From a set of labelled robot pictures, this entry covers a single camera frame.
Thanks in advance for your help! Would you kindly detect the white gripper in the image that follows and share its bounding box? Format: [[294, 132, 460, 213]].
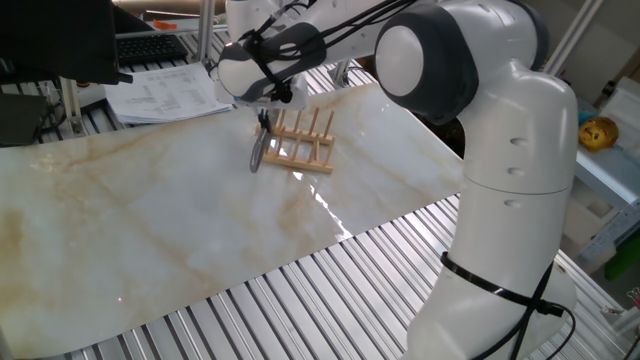
[[213, 72, 310, 135]]

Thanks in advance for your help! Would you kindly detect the steel cleaver knife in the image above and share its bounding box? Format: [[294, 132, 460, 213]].
[[248, 112, 281, 175]]

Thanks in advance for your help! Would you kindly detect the wooden slotted rack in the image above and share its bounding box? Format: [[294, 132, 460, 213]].
[[255, 107, 336, 175]]

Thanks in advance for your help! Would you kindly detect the stack of printed papers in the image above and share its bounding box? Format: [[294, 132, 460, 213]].
[[103, 61, 235, 126]]

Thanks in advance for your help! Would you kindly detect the black keyboard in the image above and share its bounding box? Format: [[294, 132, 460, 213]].
[[115, 33, 190, 67]]

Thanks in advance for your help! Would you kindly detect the black monitor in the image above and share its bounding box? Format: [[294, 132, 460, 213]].
[[0, 0, 135, 86]]

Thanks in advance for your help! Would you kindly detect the black flat box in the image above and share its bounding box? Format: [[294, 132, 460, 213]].
[[0, 92, 49, 147]]

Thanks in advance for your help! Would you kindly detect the yellow piggy bank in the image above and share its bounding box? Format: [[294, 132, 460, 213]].
[[578, 116, 620, 154]]

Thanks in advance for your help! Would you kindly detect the grey side table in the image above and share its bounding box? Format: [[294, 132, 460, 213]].
[[574, 147, 640, 266]]

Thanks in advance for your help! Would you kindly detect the white foam box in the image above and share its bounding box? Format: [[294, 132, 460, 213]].
[[599, 77, 640, 149]]

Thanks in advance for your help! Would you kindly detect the green plastic object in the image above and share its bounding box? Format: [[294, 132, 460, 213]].
[[603, 233, 640, 281]]

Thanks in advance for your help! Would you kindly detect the black velcro strap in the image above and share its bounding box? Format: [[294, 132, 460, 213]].
[[244, 32, 295, 104]]

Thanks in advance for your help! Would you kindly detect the aluminium post with foot bracket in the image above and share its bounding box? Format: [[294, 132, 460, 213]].
[[329, 58, 354, 89]]

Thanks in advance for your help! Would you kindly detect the short aluminium profile post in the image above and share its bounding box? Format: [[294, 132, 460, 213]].
[[59, 77, 84, 134]]

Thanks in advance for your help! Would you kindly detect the black cable tie band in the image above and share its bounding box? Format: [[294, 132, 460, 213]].
[[440, 251, 566, 318]]

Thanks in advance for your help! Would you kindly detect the slanted aluminium frame beam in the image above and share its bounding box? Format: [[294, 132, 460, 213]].
[[544, 0, 604, 79]]

